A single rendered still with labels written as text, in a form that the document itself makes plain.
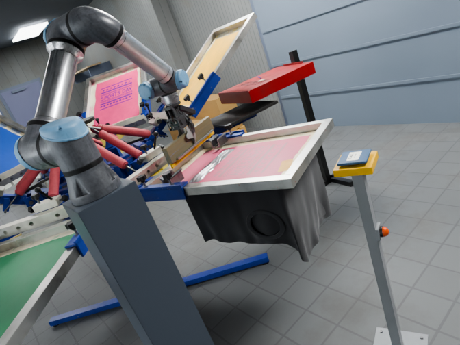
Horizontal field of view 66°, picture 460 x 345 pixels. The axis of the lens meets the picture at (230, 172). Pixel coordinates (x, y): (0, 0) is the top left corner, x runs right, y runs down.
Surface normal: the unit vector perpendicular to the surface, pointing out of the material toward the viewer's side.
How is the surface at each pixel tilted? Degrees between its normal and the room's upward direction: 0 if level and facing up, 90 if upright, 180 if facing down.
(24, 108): 90
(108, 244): 90
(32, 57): 90
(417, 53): 90
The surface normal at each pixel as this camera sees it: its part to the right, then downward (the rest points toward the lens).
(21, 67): 0.62, 0.07
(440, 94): -0.71, 0.47
